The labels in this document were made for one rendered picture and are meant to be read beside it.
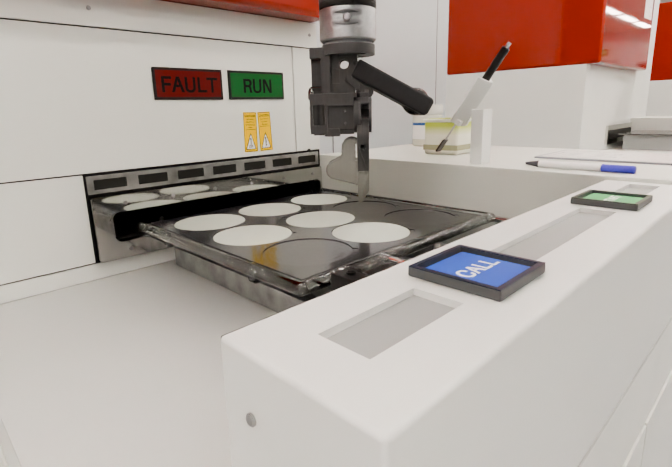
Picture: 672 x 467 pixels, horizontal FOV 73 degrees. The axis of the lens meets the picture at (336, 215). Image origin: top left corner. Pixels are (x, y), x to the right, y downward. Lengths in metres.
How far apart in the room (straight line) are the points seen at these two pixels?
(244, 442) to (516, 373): 0.12
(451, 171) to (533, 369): 0.54
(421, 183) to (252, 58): 0.37
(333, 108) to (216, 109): 0.26
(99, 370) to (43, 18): 0.45
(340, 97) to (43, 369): 0.44
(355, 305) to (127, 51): 0.60
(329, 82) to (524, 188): 0.31
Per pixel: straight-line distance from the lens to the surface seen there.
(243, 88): 0.84
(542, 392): 0.26
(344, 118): 0.61
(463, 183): 0.74
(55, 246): 0.73
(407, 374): 0.18
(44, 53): 0.72
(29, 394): 0.50
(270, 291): 0.56
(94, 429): 0.43
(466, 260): 0.29
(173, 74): 0.77
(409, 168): 0.80
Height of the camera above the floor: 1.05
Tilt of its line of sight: 13 degrees down
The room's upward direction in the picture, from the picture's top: 2 degrees counter-clockwise
